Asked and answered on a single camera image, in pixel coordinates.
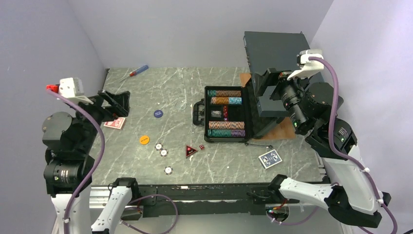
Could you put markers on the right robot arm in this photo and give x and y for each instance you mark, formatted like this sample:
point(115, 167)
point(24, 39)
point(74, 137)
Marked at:
point(354, 201)

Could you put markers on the blue small blind button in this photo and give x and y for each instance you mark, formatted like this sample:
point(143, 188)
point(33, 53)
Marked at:
point(158, 113)

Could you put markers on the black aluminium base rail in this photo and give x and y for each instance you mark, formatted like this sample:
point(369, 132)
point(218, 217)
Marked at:
point(198, 199)

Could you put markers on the black poker chip case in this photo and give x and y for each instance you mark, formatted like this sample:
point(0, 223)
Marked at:
point(229, 114)

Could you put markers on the blue red screwdriver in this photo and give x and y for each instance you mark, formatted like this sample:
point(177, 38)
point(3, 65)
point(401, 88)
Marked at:
point(135, 72)

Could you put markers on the chip row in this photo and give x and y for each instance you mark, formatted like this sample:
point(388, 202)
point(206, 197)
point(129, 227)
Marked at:
point(226, 125)
point(226, 100)
point(224, 93)
point(222, 133)

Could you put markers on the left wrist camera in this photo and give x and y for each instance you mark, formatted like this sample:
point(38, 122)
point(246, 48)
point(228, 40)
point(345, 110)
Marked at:
point(71, 89)

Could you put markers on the red triangular dealer button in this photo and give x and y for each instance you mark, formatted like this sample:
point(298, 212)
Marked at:
point(189, 151)

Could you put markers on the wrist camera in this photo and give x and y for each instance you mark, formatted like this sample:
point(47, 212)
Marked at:
point(307, 67)
point(71, 89)

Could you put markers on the dark grey rack box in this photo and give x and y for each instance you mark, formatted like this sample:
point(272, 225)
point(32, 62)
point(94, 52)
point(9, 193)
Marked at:
point(273, 50)

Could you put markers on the red playing card deck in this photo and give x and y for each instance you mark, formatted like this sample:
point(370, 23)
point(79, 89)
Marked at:
point(116, 124)

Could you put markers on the blue playing card deck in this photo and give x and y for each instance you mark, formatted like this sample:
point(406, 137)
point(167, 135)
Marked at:
point(269, 159)

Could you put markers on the bottom chip row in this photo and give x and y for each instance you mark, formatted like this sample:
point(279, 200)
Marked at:
point(222, 133)

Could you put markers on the poker chip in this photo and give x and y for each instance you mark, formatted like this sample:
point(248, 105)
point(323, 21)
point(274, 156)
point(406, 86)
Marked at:
point(168, 170)
point(163, 152)
point(158, 146)

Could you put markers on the clear glass lens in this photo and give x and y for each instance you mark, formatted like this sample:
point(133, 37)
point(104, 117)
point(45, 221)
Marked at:
point(181, 105)

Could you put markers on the poker chip lower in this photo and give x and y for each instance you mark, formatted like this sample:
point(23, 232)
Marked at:
point(168, 170)

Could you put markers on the orange big blind button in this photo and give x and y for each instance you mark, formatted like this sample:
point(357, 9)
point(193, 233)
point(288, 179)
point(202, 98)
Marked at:
point(144, 140)

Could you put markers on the poker chip middle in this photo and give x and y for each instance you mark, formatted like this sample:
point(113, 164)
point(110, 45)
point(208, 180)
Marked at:
point(163, 152)

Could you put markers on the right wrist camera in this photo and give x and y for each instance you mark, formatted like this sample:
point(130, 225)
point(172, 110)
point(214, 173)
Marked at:
point(307, 67)

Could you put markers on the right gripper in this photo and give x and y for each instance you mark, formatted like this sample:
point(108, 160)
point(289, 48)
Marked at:
point(271, 77)

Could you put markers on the top chip row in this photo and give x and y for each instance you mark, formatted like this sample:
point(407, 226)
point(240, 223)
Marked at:
point(224, 93)

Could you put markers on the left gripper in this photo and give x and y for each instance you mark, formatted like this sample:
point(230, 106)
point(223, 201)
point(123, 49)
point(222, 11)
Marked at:
point(121, 101)

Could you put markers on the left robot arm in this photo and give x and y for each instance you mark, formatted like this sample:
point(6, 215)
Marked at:
point(69, 166)

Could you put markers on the red dice in case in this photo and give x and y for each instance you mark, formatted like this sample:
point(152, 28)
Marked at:
point(225, 113)

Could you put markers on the poker chip upper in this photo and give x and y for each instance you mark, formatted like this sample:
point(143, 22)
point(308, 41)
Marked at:
point(158, 146)

